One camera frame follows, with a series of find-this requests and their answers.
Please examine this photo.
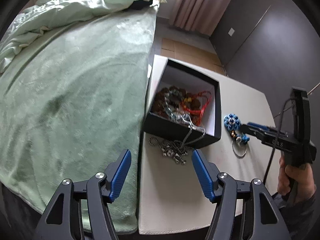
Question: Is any blue bead bracelet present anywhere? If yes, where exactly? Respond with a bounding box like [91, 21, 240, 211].
[223, 113, 251, 145]

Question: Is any silver ring bangle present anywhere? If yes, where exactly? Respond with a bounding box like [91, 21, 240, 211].
[231, 138, 247, 159]

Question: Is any brown rudraksha bead bracelet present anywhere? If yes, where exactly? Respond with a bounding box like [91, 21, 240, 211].
[152, 87, 203, 120]

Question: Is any black jewelry gift box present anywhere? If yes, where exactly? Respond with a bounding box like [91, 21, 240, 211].
[143, 55, 221, 148]

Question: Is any silver bead chain necklace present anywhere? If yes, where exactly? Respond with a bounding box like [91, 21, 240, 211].
[149, 113, 207, 165]

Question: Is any person's right hand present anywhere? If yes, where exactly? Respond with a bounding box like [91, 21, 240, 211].
[277, 156, 316, 204]

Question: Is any flattened cardboard sheet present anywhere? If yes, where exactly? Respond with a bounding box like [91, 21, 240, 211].
[161, 38, 226, 75]

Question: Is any green bed sheet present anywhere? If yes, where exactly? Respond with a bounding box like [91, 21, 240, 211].
[1, 4, 158, 239]

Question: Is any pink curtain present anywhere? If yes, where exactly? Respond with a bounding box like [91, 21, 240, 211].
[169, 0, 231, 36]

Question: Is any light green crumpled duvet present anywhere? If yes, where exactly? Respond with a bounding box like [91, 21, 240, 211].
[1, 0, 166, 73]

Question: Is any black cable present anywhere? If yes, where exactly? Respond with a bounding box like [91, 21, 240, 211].
[262, 98, 297, 183]

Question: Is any red cord bracelet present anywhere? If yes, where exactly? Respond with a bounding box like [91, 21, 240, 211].
[183, 90, 213, 127]

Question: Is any pale green bead bracelet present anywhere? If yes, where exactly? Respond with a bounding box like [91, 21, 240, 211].
[163, 87, 187, 122]

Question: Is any white wall socket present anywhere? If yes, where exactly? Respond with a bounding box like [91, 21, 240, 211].
[228, 28, 235, 37]

